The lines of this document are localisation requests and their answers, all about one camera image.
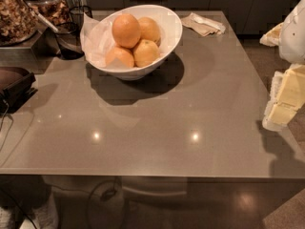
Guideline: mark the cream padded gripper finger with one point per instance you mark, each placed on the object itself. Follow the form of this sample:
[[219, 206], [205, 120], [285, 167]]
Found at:
[[287, 96]]

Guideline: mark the orange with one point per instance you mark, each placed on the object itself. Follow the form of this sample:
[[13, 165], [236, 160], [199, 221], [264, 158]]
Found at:
[[126, 30], [123, 55], [149, 29], [145, 52]]

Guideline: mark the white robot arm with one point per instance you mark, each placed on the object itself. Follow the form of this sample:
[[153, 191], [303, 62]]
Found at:
[[289, 36]]

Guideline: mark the white ceramic bowl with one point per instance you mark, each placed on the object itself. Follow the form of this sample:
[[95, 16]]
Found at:
[[171, 33]]

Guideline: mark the white paper bowl liner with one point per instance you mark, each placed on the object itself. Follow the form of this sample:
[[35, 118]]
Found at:
[[96, 40]]

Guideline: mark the crumpled brown paper napkin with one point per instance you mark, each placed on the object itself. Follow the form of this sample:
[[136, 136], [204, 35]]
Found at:
[[202, 25]]

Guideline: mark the dark brown tray device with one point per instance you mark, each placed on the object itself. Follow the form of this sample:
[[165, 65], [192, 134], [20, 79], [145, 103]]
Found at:
[[15, 87]]

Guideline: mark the large glass snack jar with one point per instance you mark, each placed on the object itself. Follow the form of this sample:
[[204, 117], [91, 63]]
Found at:
[[17, 23]]

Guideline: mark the small black wire basket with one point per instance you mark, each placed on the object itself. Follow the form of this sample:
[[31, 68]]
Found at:
[[77, 14]]

